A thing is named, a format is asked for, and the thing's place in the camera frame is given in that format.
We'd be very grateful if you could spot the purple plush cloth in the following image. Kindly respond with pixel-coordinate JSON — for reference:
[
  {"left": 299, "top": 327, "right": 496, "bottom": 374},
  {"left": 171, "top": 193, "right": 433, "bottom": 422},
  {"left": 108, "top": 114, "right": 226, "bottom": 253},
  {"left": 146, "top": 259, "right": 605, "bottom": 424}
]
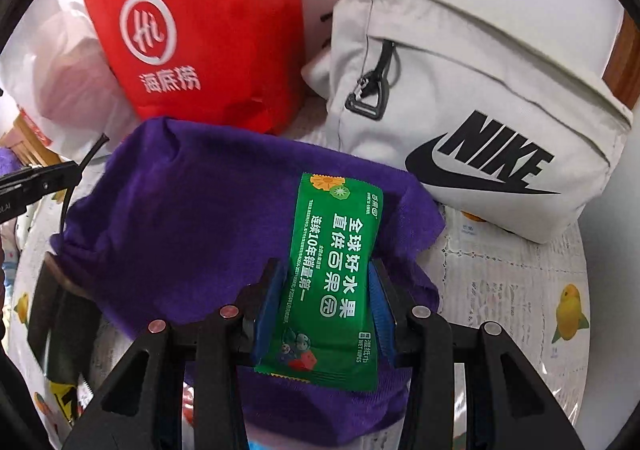
[{"left": 0, "top": 145, "right": 25, "bottom": 177}]

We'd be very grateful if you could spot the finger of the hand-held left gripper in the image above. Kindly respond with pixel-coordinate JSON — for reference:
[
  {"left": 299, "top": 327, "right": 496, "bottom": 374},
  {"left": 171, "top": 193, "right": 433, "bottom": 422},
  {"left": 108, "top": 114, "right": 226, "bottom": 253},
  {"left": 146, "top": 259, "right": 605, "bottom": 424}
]
[{"left": 0, "top": 161, "right": 77, "bottom": 205}]

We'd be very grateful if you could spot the white plastic bag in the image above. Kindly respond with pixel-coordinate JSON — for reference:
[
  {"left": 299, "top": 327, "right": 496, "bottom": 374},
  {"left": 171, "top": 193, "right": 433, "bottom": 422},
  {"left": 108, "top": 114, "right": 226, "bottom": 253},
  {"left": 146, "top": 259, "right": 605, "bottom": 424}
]
[{"left": 0, "top": 0, "right": 143, "bottom": 163}]

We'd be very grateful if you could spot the purple towel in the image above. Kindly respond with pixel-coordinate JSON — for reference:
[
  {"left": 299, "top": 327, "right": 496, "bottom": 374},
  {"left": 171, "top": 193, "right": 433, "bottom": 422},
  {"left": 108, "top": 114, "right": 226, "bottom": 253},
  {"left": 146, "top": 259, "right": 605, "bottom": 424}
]
[{"left": 50, "top": 116, "right": 447, "bottom": 446}]

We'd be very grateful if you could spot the dark brown box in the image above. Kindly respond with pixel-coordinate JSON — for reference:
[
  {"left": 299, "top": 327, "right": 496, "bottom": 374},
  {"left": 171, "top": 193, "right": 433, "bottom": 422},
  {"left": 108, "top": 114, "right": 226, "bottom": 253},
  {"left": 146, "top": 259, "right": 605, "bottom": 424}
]
[{"left": 27, "top": 253, "right": 108, "bottom": 383}]

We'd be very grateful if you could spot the green wet wipes packet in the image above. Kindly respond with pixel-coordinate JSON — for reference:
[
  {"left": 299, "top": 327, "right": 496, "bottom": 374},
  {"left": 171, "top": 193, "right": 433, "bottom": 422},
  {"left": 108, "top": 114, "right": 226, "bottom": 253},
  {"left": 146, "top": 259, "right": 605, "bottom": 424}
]
[{"left": 253, "top": 173, "right": 386, "bottom": 393}]

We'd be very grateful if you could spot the thin black cable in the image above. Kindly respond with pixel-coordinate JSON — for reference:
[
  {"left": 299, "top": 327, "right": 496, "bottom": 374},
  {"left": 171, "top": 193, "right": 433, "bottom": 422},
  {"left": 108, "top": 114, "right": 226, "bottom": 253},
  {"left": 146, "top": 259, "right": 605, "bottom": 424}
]
[{"left": 60, "top": 134, "right": 110, "bottom": 233}]

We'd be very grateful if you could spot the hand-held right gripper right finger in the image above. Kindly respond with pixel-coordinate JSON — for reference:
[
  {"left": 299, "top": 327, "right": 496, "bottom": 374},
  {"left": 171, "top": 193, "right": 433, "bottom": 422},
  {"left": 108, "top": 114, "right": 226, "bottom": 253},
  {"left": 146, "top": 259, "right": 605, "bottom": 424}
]
[{"left": 367, "top": 257, "right": 586, "bottom": 450}]

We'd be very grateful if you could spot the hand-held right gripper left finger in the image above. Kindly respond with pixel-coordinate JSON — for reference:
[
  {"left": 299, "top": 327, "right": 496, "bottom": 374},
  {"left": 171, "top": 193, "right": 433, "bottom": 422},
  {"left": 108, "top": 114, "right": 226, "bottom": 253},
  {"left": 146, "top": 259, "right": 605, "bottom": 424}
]
[{"left": 60, "top": 257, "right": 286, "bottom": 450}]

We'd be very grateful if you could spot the white backpack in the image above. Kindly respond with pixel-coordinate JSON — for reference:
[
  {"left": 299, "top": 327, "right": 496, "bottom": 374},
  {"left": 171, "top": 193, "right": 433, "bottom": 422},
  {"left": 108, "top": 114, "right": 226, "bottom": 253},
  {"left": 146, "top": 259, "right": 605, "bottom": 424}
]
[{"left": 301, "top": 0, "right": 640, "bottom": 245}]

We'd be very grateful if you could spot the brown cardboard box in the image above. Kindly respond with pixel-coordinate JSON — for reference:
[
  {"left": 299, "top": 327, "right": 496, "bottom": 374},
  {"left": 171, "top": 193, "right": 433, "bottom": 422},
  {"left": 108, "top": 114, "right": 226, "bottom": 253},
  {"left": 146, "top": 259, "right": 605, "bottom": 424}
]
[{"left": 0, "top": 110, "right": 56, "bottom": 166}]

